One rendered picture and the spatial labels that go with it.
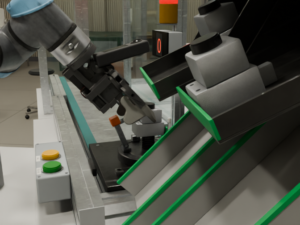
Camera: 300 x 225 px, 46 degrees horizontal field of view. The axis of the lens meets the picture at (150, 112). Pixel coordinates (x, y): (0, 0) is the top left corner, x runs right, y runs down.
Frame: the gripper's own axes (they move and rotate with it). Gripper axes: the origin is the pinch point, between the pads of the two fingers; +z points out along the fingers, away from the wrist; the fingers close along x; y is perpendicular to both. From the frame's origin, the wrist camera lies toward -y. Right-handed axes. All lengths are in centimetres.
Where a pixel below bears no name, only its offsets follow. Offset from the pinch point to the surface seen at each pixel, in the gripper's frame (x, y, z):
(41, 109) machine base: -90, 31, 1
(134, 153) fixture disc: 2.2, 8.9, 3.3
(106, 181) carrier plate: 9.9, 16.0, -0.4
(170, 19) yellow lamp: -16.5, -21.3, -7.3
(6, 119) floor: -378, 119, 38
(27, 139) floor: -294, 100, 54
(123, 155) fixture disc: 2.5, 10.8, 1.7
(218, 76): 43.9, -5.2, -17.2
